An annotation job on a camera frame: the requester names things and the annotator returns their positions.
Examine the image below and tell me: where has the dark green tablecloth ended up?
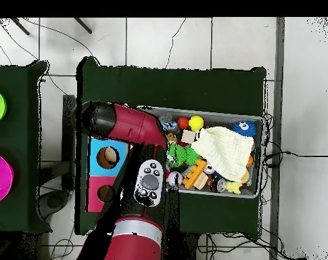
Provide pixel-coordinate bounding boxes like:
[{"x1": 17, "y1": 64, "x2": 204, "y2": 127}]
[
  {"x1": 0, "y1": 60, "x2": 53, "y2": 235},
  {"x1": 74, "y1": 56, "x2": 267, "y2": 236}
]

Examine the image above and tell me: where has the black tripod leg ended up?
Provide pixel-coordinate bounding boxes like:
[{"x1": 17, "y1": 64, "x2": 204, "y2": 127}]
[
  {"x1": 10, "y1": 18, "x2": 30, "y2": 36},
  {"x1": 73, "y1": 18, "x2": 93, "y2": 35}
]

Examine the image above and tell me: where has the orange ball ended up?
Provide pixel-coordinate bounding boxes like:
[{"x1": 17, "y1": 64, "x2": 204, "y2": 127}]
[{"x1": 177, "y1": 116, "x2": 191, "y2": 131}]

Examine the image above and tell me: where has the orange plastic building block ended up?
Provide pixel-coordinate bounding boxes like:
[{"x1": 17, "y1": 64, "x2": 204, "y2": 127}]
[{"x1": 182, "y1": 158, "x2": 208, "y2": 190}]

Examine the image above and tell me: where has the yellow ball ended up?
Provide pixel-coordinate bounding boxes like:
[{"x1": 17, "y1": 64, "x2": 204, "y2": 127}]
[{"x1": 188, "y1": 115, "x2": 205, "y2": 132}]

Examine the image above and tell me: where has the black cable with plug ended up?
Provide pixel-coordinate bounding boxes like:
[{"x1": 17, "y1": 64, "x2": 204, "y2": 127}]
[{"x1": 263, "y1": 150, "x2": 328, "y2": 167}]

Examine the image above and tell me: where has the shallow mesh bin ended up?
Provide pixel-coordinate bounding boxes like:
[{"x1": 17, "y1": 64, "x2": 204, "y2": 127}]
[{"x1": 136, "y1": 106, "x2": 266, "y2": 199}]

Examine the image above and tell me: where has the green spiky toy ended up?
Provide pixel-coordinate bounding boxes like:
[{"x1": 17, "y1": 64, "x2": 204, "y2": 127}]
[{"x1": 166, "y1": 144, "x2": 202, "y2": 169}]

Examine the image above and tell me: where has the pink bowl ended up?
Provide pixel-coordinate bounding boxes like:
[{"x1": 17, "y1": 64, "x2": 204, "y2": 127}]
[{"x1": 0, "y1": 151, "x2": 15, "y2": 205}]

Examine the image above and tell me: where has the blue spiky toy with eyes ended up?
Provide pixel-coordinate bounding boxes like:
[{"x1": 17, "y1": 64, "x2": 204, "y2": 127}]
[{"x1": 231, "y1": 119, "x2": 257, "y2": 139}]

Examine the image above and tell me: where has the thin black cable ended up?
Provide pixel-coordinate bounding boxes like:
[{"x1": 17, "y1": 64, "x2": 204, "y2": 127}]
[{"x1": 164, "y1": 18, "x2": 187, "y2": 69}]

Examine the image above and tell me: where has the cream waffle cloth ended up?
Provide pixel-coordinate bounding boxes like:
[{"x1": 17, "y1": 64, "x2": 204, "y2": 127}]
[{"x1": 190, "y1": 126, "x2": 255, "y2": 183}]

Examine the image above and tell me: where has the wooden box with three holes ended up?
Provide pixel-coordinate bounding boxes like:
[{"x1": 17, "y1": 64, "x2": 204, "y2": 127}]
[{"x1": 85, "y1": 102, "x2": 133, "y2": 213}]

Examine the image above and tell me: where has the wooden cube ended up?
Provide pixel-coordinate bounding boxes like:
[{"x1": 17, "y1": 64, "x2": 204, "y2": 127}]
[{"x1": 181, "y1": 129, "x2": 199, "y2": 144}]

